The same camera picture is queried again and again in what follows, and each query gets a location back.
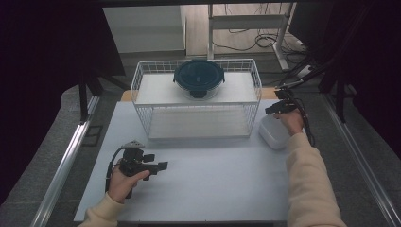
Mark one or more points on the white cabinet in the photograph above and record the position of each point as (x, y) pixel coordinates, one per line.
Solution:
(145, 28)

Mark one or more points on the black curtain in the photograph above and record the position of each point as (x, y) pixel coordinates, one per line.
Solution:
(372, 63)
(41, 78)

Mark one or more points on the round dark blue lidded container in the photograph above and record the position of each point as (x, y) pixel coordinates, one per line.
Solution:
(198, 77)

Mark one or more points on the aluminium rail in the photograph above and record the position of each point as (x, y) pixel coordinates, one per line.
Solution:
(63, 170)
(362, 164)

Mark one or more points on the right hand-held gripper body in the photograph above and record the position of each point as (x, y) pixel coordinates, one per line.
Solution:
(287, 101)

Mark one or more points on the white square lidded box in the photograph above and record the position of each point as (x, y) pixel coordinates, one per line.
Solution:
(271, 132)

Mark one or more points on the white desk frame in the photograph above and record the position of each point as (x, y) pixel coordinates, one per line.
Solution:
(246, 22)

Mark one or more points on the person's left hand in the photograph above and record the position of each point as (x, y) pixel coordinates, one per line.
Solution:
(121, 186)

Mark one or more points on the black stand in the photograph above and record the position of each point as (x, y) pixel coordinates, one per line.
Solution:
(340, 101)
(83, 101)

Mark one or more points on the white power strip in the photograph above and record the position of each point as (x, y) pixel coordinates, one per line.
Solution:
(304, 71)

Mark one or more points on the person's right hand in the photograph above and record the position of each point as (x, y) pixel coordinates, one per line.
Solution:
(291, 121)

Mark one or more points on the wooden table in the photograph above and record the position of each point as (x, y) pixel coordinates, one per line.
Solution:
(268, 93)

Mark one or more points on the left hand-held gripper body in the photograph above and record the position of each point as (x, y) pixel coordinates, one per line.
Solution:
(132, 165)

